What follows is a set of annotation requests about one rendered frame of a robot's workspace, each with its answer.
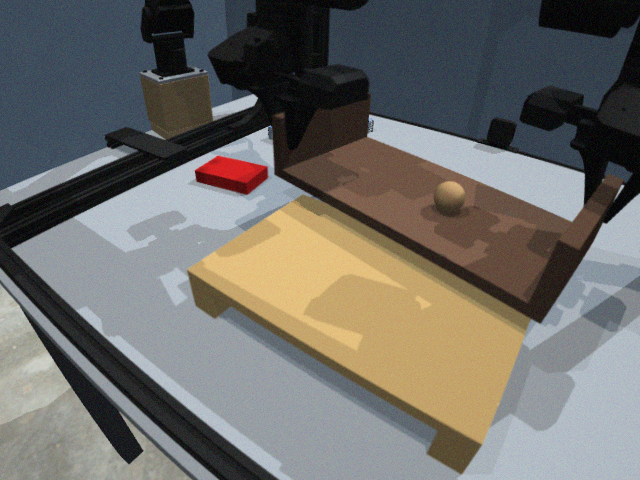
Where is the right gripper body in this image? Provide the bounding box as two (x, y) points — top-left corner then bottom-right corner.
(252, 2), (369, 110)

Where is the red rectangular block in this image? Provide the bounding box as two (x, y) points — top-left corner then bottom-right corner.
(195, 156), (268, 195)

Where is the tan ball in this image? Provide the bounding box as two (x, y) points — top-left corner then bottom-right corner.
(434, 181), (465, 213)

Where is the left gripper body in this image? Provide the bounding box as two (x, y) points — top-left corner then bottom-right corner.
(519, 41), (640, 145)

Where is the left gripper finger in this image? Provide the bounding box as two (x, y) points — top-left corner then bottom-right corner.
(603, 173), (640, 224)
(570, 139), (609, 205)

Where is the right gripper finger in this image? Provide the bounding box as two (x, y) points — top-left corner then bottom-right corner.
(247, 81), (289, 127)
(273, 93), (318, 150)

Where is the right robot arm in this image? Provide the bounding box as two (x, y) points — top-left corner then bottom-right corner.
(141, 0), (369, 90)

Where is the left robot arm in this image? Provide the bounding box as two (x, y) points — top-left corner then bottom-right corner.
(539, 0), (640, 174)

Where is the tan wooden shelf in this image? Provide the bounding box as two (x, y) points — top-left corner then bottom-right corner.
(187, 195), (530, 474)

